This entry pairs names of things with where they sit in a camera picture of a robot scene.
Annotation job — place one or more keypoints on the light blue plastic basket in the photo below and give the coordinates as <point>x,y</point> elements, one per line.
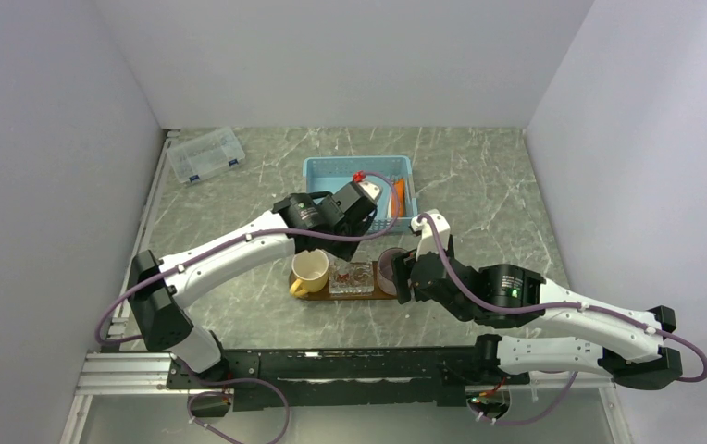
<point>331,173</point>

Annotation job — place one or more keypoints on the yellow mug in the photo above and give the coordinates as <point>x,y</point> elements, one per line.
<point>311,273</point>

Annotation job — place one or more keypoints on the orange toothpaste tube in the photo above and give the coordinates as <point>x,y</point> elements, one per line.
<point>397,205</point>

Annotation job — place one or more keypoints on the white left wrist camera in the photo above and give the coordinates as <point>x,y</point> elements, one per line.
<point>370,189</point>

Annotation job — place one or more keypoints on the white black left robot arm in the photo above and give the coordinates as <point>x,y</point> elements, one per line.
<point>161,290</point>

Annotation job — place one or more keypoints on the white toothbrush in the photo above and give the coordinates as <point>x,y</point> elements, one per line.
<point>409,195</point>

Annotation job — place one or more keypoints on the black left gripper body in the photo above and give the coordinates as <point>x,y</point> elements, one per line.
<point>341,250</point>

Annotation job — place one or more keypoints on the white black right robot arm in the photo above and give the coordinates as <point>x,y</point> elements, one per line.
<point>538,325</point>

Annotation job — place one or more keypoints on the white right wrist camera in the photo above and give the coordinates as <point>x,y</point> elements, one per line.
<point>434,232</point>

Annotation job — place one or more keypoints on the clear plastic compartment box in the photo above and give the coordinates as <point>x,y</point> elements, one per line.
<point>206,155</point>

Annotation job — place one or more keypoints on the purple mug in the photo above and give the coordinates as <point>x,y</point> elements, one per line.
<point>385,273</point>

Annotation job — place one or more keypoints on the brown oval wooden tray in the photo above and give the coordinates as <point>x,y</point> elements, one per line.
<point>323,295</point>

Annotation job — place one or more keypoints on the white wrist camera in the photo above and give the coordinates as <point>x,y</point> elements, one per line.
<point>434,232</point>
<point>370,189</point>

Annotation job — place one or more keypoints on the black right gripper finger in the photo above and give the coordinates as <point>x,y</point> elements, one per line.
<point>403,261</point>
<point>402,284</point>

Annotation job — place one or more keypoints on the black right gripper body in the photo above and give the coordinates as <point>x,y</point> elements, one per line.
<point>461,312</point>

